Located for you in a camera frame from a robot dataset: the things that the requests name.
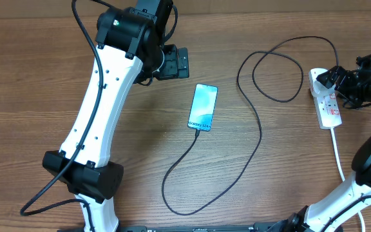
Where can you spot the blue screen Galaxy smartphone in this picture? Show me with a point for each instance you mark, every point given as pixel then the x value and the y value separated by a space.
pixel 202 108

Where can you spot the white power strip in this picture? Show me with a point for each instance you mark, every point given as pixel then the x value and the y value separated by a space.
pixel 327 107

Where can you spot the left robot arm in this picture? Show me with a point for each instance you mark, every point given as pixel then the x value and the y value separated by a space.
pixel 132 48

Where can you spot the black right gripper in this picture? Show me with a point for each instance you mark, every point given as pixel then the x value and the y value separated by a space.
pixel 331 75

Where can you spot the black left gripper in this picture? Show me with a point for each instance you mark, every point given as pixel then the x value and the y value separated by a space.
pixel 172 69

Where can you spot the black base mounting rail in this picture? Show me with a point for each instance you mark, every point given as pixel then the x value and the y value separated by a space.
pixel 256 227

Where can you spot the white charger plug adapter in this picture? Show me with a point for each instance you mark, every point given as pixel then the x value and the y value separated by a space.
pixel 319 90

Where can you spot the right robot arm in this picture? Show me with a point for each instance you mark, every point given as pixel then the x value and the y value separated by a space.
pixel 354 193

